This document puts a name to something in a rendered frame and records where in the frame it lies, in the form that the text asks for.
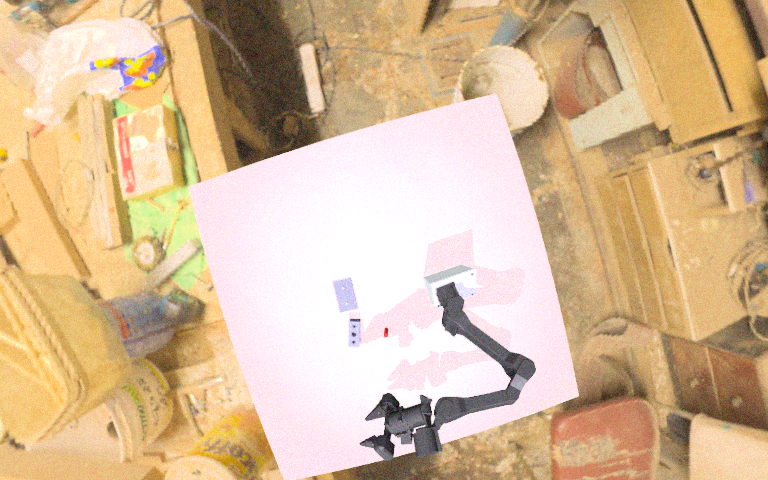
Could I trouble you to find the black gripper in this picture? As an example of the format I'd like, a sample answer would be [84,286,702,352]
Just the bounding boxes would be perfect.
[359,393,413,461]

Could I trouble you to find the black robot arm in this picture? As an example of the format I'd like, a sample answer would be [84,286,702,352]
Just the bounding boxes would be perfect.
[396,281,536,458]

